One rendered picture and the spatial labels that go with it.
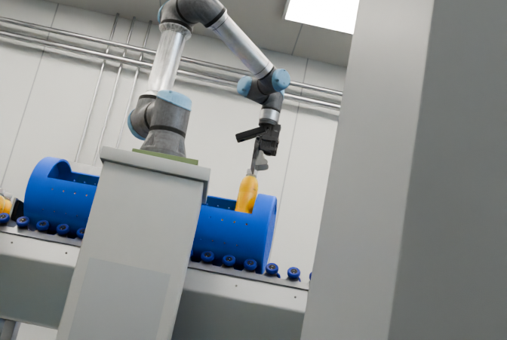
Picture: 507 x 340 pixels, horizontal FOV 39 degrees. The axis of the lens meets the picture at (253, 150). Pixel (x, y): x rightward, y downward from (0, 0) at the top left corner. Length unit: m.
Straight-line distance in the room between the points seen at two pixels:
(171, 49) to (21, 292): 0.98
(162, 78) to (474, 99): 1.81
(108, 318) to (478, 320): 1.48
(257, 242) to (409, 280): 1.82
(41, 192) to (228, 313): 0.79
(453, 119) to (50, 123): 5.76
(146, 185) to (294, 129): 4.29
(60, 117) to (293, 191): 2.09
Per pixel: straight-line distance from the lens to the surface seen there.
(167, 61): 2.45
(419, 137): 0.67
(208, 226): 2.46
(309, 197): 6.15
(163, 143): 2.19
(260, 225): 2.44
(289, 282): 2.43
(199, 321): 2.45
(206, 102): 6.30
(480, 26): 0.74
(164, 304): 2.02
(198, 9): 2.45
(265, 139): 2.64
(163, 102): 2.25
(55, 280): 2.57
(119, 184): 2.08
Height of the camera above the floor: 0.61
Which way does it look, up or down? 17 degrees up
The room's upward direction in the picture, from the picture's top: 12 degrees clockwise
